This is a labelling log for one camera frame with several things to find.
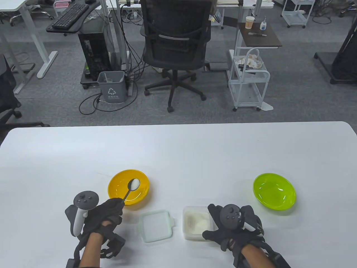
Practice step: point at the green bowl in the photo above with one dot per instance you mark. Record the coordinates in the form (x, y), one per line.
(274, 189)

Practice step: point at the yellow bowl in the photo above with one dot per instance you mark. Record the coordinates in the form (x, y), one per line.
(118, 187)

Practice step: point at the person's right forearm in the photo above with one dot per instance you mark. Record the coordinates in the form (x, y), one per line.
(255, 258)

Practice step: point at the small white cart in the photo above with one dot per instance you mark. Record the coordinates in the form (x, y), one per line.
(217, 19)

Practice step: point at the white rolling basket cart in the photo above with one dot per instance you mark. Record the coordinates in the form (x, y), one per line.
(246, 92)

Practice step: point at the grey waste bin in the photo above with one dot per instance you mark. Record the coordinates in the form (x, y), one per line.
(113, 89)

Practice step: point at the black and white controller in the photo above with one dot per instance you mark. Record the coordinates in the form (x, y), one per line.
(86, 199)
(230, 216)

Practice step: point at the black spoon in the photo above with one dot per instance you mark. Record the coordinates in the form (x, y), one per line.
(127, 194)

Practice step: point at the clear container lid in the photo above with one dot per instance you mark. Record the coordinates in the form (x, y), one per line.
(156, 226)

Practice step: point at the black keyboard tray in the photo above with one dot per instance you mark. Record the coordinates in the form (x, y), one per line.
(81, 25)

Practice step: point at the black keyboard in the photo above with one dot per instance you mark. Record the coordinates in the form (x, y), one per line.
(69, 15)

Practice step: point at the crumpled white cloth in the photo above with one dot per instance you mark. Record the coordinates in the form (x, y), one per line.
(252, 60)

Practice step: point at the paper cup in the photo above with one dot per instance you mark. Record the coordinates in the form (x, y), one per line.
(250, 22)

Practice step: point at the black computer tower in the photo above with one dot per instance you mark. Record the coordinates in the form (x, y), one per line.
(93, 53)

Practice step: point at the clear plastic sugar container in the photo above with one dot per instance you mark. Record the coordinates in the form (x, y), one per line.
(195, 237)

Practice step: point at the small white sugar heap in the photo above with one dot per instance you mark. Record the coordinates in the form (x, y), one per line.
(135, 183)

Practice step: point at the black armchair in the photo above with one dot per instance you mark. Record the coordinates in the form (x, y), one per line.
(7, 89)

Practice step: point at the person's right hand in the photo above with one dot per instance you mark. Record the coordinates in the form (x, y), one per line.
(237, 238)

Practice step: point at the black equipment stand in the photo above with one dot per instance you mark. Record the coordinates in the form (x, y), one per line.
(345, 61)

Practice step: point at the black mesh office chair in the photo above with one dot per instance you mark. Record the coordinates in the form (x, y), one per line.
(175, 42)

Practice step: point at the person's left forearm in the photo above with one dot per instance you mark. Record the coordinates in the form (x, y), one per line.
(90, 248)

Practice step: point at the dark brown side table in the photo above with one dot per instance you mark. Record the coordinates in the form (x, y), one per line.
(256, 42)

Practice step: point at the pink box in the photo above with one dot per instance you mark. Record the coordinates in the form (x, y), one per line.
(61, 4)

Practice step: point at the dark pen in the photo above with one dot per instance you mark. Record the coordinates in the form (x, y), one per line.
(257, 34)

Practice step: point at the person's left hand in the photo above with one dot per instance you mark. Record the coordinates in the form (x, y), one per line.
(106, 215)

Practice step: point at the small white bottle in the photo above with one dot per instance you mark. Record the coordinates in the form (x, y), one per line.
(263, 25)

